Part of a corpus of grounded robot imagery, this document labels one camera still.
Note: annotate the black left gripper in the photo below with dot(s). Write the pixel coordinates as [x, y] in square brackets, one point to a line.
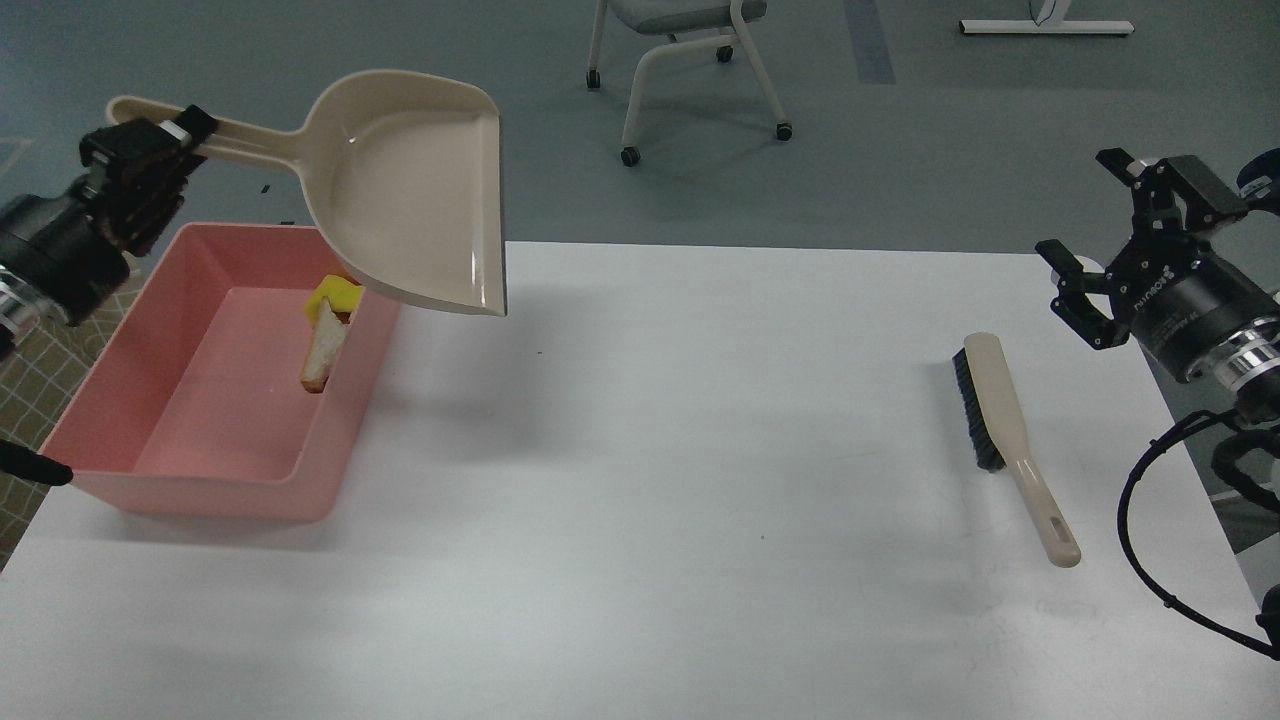
[56, 261]

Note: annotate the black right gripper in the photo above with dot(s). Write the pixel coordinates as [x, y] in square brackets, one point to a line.
[1175, 296]

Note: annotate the beige hand brush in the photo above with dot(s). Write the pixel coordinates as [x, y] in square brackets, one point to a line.
[998, 431]

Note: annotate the yellow sponge piece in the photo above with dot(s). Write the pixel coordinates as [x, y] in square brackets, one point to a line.
[341, 295]

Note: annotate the beige plastic dustpan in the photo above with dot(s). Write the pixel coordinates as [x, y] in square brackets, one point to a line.
[402, 173]

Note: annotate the white bread slice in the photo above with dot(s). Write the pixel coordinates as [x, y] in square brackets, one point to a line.
[329, 335]

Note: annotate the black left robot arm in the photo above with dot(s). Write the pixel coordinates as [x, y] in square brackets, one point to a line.
[20, 330]

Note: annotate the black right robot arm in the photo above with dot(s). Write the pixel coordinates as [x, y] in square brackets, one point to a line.
[1246, 368]

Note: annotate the pink plastic bin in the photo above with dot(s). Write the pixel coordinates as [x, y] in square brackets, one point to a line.
[195, 406]

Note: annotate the white desk leg base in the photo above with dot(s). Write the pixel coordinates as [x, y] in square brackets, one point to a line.
[1048, 18]

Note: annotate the checkered beige fabric seat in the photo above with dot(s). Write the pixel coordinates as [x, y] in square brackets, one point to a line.
[38, 381]

